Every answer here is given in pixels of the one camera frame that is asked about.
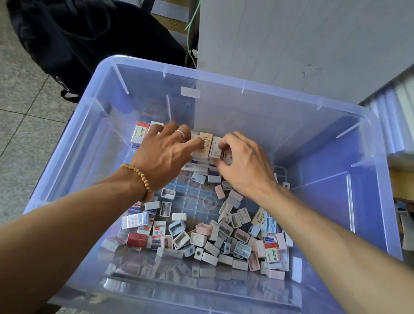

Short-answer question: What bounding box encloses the person's right hand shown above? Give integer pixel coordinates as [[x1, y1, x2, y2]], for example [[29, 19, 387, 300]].
[[212, 130, 284, 206]]

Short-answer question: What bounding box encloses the person's left hand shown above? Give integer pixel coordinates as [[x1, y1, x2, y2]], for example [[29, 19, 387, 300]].
[[126, 118, 207, 199]]

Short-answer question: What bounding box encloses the row of erasers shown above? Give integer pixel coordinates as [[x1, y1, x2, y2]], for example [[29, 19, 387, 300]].
[[128, 119, 236, 166]]

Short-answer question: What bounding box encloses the pile of boxed erasers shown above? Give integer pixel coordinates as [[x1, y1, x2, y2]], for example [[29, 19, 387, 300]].
[[99, 156, 303, 282]]

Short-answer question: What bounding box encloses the clear plastic storage bin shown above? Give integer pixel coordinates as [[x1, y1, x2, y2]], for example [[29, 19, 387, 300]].
[[13, 47, 414, 314]]

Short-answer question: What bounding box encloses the person's right forearm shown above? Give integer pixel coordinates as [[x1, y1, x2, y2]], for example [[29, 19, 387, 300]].
[[250, 186, 414, 314]]

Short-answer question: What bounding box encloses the person's left forearm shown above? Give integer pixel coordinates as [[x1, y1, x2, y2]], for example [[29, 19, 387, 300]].
[[0, 159, 150, 314]]

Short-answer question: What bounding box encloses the black backpack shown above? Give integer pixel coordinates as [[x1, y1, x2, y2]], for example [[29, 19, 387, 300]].
[[0, 0, 195, 115]]

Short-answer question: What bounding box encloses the white cabinet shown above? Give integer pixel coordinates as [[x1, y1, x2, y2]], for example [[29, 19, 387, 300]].
[[190, 0, 414, 111]]

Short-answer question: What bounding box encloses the beaded wooden bracelet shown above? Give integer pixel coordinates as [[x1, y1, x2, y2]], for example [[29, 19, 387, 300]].
[[118, 162, 158, 204]]

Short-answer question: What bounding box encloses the green cable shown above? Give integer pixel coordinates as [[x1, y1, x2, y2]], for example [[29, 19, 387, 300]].
[[180, 0, 206, 68]]

